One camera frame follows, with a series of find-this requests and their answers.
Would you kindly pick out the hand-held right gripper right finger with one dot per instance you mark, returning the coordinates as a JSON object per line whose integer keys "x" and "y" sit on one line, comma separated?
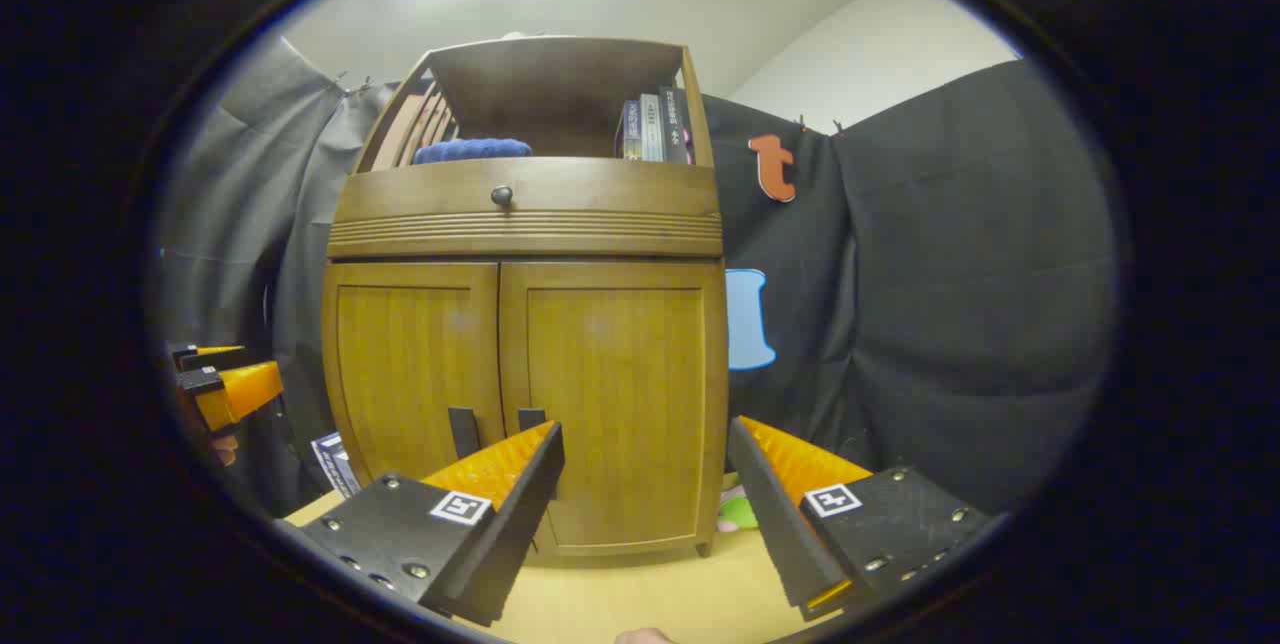
{"x": 775, "y": 514}

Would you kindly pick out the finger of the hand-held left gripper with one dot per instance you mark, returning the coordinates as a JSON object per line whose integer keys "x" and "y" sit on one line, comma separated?
{"x": 240, "y": 392}
{"x": 215, "y": 356}

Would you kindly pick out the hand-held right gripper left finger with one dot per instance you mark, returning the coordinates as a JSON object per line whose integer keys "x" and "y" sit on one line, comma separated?
{"x": 520, "y": 524}

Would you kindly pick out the wooden shoe cabinet door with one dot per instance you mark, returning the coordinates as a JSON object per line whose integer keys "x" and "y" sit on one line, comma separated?
{"x": 400, "y": 364}
{"x": 620, "y": 374}

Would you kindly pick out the wooden double-door shoe cabinet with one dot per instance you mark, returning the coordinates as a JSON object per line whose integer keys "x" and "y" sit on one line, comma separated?
{"x": 560, "y": 84}

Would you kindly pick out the wooden cabinet drawer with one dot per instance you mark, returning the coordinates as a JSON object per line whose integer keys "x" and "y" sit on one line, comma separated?
{"x": 600, "y": 189}

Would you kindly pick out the green pink plush toy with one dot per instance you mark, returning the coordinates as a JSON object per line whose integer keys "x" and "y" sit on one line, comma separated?
{"x": 740, "y": 514}

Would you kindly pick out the blue white book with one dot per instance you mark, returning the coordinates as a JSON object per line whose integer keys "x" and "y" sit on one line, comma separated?
{"x": 335, "y": 464}

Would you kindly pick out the black backdrop cloth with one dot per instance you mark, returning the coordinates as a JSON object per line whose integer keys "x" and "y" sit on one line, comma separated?
{"x": 950, "y": 274}

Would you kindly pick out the stack of brown books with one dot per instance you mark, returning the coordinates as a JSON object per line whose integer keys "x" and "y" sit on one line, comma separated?
{"x": 425, "y": 129}

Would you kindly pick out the blue folded cloth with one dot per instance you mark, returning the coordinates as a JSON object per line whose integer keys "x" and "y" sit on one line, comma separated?
{"x": 470, "y": 150}

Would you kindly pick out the dark spined book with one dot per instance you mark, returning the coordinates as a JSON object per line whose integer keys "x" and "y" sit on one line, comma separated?
{"x": 677, "y": 124}

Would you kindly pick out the grey spined book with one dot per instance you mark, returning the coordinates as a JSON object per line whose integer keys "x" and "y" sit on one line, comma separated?
{"x": 652, "y": 129}

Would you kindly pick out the blue spined book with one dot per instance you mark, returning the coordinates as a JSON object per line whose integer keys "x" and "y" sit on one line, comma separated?
{"x": 631, "y": 134}

